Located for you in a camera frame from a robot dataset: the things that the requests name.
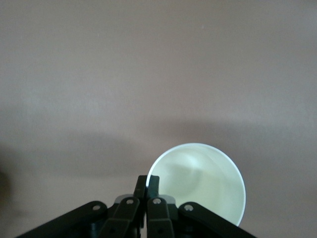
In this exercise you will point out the paper cup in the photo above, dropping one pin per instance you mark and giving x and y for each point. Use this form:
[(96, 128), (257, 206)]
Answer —
[(198, 178)]

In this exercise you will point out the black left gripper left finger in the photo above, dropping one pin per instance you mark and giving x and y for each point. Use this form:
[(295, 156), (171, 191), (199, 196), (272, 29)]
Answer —
[(123, 215)]

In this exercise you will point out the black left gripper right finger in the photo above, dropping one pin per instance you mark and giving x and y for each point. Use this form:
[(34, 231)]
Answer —
[(158, 215)]

